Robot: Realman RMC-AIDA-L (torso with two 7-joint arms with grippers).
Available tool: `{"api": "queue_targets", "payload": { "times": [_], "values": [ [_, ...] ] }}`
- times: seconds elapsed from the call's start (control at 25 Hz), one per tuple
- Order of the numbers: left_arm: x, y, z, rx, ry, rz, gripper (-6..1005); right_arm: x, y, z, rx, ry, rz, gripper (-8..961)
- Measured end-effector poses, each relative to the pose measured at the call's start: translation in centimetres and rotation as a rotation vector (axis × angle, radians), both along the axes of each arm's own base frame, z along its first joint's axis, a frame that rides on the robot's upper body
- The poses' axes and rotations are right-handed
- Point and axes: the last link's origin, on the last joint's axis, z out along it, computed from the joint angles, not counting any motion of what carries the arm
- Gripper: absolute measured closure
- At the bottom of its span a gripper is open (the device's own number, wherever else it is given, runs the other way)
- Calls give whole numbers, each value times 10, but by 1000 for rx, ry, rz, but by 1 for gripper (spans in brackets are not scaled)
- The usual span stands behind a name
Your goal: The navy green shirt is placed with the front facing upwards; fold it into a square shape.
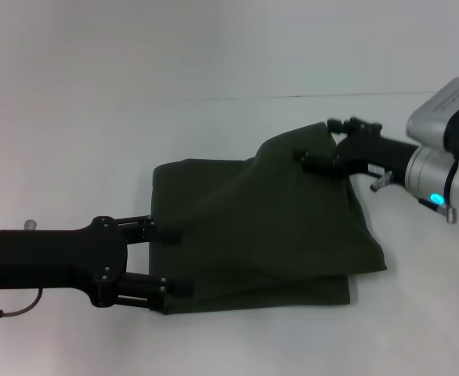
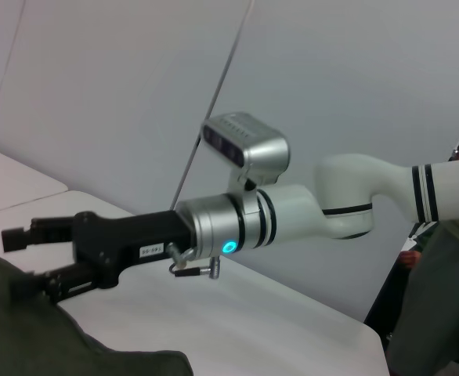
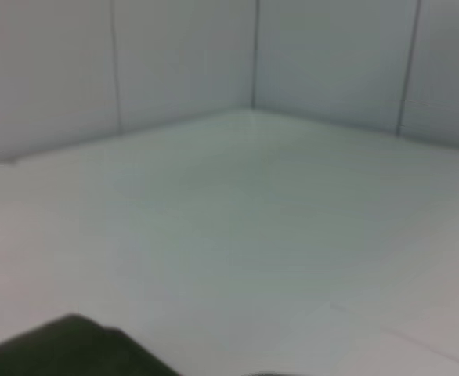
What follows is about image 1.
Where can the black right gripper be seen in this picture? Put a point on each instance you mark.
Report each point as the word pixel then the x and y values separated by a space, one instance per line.
pixel 374 154

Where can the small silver knob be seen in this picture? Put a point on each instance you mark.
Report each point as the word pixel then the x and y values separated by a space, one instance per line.
pixel 30 224

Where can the dark green t-shirt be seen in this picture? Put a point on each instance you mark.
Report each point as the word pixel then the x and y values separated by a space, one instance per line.
pixel 272 235

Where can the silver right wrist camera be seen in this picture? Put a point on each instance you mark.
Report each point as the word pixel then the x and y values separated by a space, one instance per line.
pixel 441 113

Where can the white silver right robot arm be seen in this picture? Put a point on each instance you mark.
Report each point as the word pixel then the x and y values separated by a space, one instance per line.
pixel 429 176

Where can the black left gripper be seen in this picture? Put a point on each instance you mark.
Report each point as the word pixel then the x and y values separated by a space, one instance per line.
pixel 57 258

